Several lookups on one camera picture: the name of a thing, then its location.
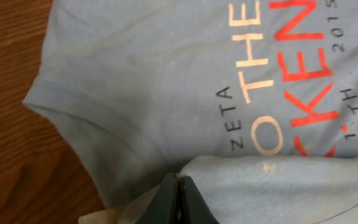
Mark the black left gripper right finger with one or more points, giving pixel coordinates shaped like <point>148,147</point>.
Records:
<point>195,209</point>

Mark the folded beige garment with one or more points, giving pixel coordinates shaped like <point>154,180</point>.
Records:
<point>108,216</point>

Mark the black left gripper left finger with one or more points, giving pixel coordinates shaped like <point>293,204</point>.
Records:
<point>162,209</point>

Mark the light blue printed t-shirt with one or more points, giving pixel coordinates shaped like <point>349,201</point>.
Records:
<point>256,101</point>

